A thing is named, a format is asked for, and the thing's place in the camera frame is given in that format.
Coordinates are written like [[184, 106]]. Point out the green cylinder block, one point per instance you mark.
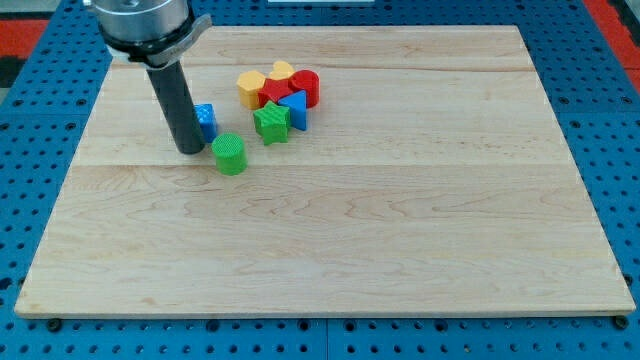
[[230, 155]]

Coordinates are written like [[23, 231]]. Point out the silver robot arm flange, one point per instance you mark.
[[152, 33]]

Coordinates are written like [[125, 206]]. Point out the green star block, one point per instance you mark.
[[272, 123]]

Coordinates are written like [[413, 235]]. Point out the blue triangle block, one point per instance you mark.
[[297, 105]]

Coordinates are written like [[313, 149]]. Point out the red star block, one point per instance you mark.
[[273, 90]]

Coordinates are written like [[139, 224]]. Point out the red cylinder block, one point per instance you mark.
[[308, 81]]

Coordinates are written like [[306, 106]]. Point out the wooden board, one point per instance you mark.
[[433, 181]]

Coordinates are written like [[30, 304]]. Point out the yellow heart block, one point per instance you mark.
[[281, 70]]

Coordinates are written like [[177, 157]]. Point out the yellow hexagon block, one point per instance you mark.
[[248, 86]]

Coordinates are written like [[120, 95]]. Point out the blue cube block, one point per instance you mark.
[[207, 120]]

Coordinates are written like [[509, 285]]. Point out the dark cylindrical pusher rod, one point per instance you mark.
[[174, 97]]

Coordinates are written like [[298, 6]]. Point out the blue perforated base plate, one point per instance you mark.
[[588, 86]]

